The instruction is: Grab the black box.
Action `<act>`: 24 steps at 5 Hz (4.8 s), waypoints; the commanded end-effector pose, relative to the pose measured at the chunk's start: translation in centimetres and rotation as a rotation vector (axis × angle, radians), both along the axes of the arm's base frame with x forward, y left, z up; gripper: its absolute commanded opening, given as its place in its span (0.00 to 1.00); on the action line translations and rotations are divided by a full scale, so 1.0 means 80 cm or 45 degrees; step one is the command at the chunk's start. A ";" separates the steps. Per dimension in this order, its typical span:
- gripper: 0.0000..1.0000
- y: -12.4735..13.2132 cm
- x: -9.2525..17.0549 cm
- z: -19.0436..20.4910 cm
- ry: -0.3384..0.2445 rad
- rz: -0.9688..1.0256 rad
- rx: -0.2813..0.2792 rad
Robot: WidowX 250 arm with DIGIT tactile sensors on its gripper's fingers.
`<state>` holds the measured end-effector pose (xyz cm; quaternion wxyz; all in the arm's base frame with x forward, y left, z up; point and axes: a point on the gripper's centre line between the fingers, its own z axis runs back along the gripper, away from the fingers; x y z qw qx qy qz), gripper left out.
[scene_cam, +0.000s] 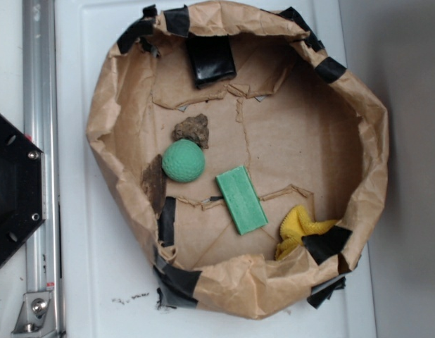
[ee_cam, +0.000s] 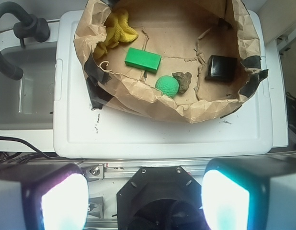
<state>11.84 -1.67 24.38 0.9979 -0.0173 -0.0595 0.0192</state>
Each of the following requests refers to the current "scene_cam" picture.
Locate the brown paper bag bin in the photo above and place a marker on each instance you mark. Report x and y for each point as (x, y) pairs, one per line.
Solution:
(308, 131)

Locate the green rectangular sponge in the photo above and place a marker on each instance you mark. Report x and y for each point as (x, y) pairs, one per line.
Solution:
(242, 201)

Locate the metal corner bracket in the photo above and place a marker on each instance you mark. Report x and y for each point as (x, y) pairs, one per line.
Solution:
(36, 317)

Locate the black box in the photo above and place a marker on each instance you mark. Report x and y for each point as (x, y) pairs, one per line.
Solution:
(211, 60)

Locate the black octagonal mount plate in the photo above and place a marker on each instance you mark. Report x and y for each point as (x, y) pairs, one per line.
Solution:
(21, 189)

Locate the aluminium extrusion rail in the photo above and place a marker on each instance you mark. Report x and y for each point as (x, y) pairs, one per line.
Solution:
(43, 248)

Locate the brown rock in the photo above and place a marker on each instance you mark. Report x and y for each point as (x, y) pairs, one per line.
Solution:
(194, 129)

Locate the green dimpled ball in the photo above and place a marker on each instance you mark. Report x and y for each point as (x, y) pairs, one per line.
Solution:
(183, 161)

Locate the yellow cloth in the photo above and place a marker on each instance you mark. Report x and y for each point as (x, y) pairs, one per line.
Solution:
(296, 225)

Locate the brown bark piece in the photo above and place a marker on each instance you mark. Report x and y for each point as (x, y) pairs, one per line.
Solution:
(154, 184)

